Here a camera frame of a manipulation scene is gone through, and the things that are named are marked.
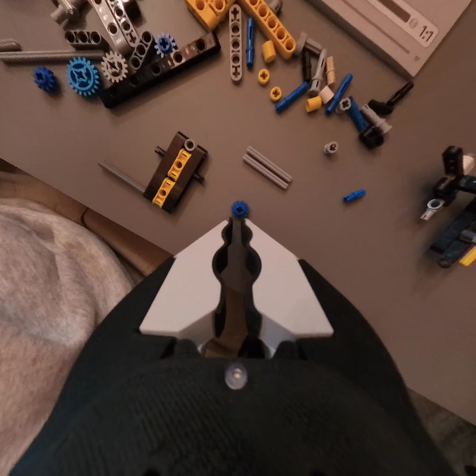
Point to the long black lego beam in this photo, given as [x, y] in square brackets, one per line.
[147, 82]

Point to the yellow lego block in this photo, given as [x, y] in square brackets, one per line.
[208, 18]

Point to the long grey lego axle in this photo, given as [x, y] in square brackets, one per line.
[48, 55]

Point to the dark grey three-hole beam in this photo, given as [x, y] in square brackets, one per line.
[85, 46]

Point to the grey lego bush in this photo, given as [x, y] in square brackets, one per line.
[340, 108]
[327, 150]

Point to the cream lego bush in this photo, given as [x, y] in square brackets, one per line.
[326, 95]

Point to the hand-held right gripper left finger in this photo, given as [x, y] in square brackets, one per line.
[182, 297]

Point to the large azure lego gear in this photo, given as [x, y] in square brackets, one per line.
[72, 76]

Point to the long yellow lego beam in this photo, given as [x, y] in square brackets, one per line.
[268, 23]

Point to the light grey lego connector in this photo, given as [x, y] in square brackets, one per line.
[65, 11]

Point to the thin grey lego liftarm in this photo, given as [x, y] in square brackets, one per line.
[235, 37]

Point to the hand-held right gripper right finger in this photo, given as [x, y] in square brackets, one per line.
[293, 297]

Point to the light grey lego beam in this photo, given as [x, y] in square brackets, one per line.
[105, 26]

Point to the dark grey lego beam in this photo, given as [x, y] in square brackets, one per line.
[148, 46]

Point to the black and yellow lego assembly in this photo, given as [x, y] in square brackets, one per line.
[173, 156]

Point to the lego instruction booklet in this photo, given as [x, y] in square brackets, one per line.
[372, 22]

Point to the blue lego axle pin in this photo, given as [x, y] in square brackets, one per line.
[251, 41]

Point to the yellow lego half bush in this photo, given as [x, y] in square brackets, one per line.
[260, 76]
[272, 93]

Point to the black lego connector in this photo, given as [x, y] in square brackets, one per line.
[372, 138]

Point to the grey lego pin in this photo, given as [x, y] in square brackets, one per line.
[375, 118]
[319, 74]

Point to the black lego pin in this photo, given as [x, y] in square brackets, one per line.
[306, 67]
[399, 92]

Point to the light grey lego gear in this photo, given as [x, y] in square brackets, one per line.
[106, 67]

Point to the black partial lego build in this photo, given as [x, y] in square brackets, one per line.
[452, 186]

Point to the small blue lego gear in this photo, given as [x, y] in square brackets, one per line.
[239, 209]
[41, 82]
[160, 46]

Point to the tan lego pin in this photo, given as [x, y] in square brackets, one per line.
[330, 72]

